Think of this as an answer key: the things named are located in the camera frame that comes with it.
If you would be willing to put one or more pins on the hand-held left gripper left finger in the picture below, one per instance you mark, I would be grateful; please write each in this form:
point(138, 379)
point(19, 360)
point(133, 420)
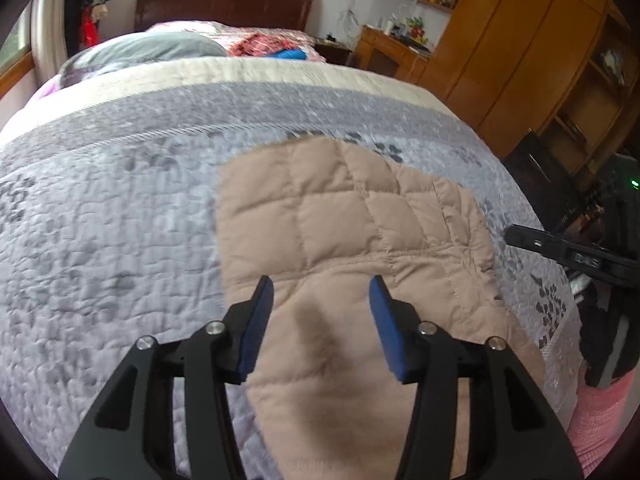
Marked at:
point(257, 320)

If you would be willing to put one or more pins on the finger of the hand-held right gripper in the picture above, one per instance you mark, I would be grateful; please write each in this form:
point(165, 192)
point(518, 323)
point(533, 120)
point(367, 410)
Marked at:
point(575, 255)

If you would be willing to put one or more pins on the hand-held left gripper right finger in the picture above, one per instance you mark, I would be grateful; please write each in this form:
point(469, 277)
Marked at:
point(385, 320)

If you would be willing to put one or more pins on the beige quilted jacket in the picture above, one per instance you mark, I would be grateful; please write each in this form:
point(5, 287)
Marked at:
point(325, 200)

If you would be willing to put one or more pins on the person's right forearm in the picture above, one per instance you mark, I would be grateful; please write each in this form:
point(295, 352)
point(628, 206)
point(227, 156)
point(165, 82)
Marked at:
point(597, 425)

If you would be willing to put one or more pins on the hanging black clothes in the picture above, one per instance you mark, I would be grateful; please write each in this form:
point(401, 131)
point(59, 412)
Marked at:
point(75, 5)

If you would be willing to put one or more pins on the person's right hand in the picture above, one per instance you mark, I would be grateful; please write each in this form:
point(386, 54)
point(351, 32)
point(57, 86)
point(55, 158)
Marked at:
point(602, 340)

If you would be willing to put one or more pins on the dark furniture piece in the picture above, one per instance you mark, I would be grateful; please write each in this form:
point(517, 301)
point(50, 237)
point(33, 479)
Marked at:
point(545, 175)

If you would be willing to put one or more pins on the grey patterned bed quilt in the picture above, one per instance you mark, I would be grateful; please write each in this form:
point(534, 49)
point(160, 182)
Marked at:
point(100, 235)

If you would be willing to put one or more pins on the wooden wardrobe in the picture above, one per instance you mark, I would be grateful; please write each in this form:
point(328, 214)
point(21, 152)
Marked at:
point(510, 50)

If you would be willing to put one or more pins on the wooden desk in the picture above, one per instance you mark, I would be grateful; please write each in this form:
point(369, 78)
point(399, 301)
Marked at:
point(385, 57)

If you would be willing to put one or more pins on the blue cloth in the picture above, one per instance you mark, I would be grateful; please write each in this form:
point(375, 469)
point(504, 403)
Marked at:
point(290, 54)

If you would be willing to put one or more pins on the group of bottles on desk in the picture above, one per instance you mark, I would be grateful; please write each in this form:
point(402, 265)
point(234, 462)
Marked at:
point(412, 27)

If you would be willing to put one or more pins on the dark nightstand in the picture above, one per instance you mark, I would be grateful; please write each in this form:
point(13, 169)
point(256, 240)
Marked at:
point(335, 52)

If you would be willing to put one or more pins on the red patterned cloth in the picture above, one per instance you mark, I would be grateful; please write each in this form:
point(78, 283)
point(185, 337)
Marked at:
point(260, 42)

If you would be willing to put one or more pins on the grey pillow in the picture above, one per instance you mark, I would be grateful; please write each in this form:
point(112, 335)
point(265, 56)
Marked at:
point(150, 47)

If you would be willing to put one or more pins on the pink floral bedsheet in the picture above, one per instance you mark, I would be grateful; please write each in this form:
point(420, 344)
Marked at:
point(200, 27)

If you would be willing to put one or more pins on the purple blanket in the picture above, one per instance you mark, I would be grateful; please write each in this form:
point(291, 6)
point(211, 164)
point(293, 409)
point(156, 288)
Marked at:
point(47, 91)

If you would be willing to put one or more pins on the dark wooden headboard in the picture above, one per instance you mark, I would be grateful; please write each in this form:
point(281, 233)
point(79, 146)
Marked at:
point(220, 5)

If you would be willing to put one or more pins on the hanging red cloth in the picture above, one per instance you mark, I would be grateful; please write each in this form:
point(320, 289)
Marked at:
point(89, 32)

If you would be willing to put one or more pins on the wide wooden-framed window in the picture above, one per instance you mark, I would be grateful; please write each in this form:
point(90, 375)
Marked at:
point(12, 62)

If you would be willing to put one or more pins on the pale striped curtain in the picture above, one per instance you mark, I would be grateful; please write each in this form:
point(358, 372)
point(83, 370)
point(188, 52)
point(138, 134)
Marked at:
point(47, 25)

